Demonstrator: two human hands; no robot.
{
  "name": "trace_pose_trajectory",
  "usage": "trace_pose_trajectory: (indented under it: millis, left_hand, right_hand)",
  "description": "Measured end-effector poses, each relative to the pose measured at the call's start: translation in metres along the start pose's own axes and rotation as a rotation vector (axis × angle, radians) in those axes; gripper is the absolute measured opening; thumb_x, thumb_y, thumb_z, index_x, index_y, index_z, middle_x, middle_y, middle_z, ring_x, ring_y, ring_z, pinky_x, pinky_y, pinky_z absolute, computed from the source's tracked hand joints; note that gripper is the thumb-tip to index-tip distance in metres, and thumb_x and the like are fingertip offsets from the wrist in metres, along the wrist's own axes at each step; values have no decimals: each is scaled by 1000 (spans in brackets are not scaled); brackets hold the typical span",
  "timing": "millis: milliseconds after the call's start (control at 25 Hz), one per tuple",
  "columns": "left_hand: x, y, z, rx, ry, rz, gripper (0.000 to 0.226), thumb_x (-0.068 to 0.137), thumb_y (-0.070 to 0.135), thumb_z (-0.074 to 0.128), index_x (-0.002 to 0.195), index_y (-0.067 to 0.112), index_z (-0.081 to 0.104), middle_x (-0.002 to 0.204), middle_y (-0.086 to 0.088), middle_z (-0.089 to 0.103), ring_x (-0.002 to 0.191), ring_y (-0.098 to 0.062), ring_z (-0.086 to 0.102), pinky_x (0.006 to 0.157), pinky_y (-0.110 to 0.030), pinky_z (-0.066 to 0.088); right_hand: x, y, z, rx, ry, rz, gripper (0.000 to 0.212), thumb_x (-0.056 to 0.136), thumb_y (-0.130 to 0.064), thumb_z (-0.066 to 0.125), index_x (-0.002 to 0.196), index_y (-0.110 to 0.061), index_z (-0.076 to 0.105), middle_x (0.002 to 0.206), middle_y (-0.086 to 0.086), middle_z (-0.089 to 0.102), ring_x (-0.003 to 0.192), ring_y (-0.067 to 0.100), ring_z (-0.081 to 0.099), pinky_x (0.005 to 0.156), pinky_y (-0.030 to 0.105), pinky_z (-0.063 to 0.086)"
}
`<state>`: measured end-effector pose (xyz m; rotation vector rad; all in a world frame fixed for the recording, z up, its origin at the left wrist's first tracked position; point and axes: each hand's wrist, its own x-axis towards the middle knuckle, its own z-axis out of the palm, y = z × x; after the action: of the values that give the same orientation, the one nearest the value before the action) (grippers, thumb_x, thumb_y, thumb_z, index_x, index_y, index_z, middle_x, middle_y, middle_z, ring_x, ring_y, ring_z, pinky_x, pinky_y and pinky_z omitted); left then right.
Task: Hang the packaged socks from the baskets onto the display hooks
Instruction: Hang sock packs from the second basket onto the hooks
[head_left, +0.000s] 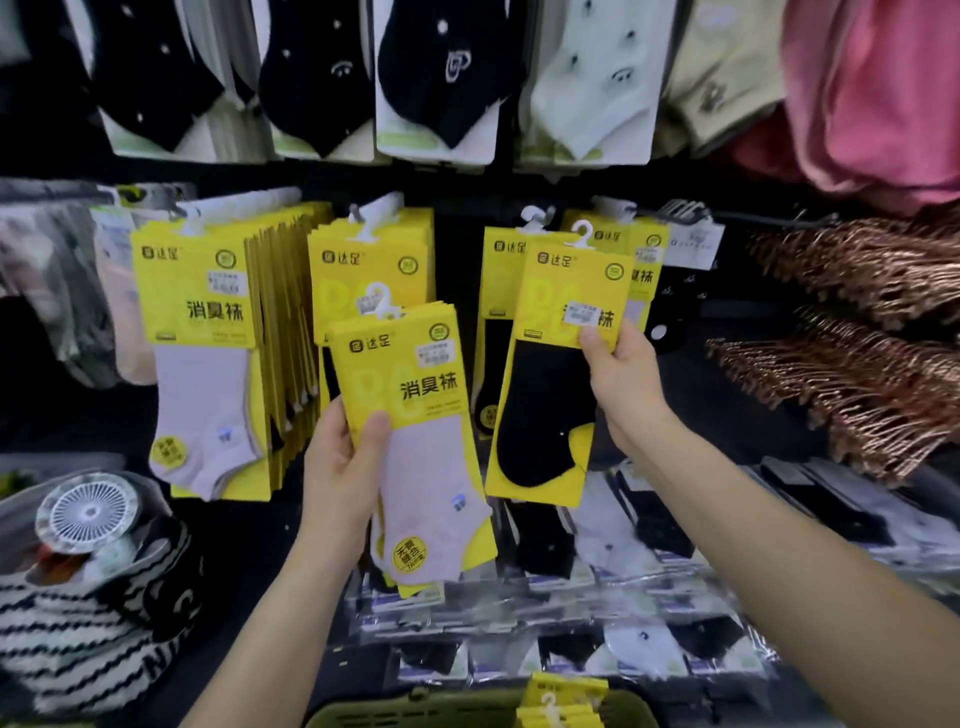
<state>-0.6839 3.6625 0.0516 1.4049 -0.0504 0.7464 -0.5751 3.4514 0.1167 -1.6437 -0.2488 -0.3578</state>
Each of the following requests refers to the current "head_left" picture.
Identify person's left hand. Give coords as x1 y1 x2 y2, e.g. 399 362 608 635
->
299 397 393 556

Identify person's right hand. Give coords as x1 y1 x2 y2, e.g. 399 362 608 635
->
578 318 676 459

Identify yellow packet lilac sock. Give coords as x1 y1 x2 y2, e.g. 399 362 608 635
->
328 283 499 601

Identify green basket black rim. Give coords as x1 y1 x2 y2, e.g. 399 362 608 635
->
303 686 661 728

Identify bunch yellow sock packets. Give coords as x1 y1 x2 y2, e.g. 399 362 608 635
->
560 196 671 331
307 206 436 406
131 200 335 502

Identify person's left forearm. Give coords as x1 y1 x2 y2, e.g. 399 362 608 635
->
179 532 369 728

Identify person's right forearm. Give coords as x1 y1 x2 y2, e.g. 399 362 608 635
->
629 419 960 728

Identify row of clear bagged socks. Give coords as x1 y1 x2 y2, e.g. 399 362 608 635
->
344 453 960 706

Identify row black socks peach cuffs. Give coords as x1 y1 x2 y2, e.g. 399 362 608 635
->
0 179 121 391

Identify pink garments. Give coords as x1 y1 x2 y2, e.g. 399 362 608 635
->
731 0 960 219

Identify row black socks white cards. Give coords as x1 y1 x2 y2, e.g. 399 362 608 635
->
251 0 530 166

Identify clear price tag holder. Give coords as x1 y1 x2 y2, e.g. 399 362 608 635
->
663 221 727 271

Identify heap of copper hangers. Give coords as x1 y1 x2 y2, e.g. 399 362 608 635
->
704 206 960 485

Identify white handheld fan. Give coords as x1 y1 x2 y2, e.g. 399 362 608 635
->
35 472 142 556

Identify white plastic bin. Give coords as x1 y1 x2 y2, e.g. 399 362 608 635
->
0 452 125 481

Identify bunch of pastel sock packs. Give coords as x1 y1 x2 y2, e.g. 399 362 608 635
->
89 202 159 388

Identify black white zigzag tote bag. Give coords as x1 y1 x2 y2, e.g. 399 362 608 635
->
0 470 208 718

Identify cream dotted sock pack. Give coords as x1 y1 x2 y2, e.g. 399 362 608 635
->
517 0 676 168

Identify white tipped peg hook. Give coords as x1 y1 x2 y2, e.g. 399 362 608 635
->
176 187 303 238

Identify beige sock pack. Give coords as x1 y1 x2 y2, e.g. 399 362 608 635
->
652 0 789 160

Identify black dotted sock white card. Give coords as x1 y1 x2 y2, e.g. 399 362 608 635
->
63 0 271 165

